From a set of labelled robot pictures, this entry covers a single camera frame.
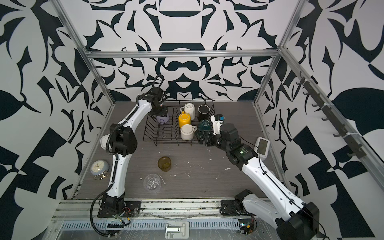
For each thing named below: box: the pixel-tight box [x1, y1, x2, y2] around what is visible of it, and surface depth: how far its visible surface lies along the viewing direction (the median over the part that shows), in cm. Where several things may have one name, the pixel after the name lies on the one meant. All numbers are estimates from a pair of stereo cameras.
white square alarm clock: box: [100, 134, 110, 150], surface depth 96 cm
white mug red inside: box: [180, 124, 198, 141], surface depth 94 cm
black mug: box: [197, 104, 211, 121], surface depth 102 cm
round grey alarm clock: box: [90, 160, 110, 180], surface depth 85 cm
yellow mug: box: [178, 111, 191, 129], surface depth 98 cm
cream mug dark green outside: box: [198, 119, 212, 134], surface depth 93 cm
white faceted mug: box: [180, 102, 196, 121], surface depth 103 cm
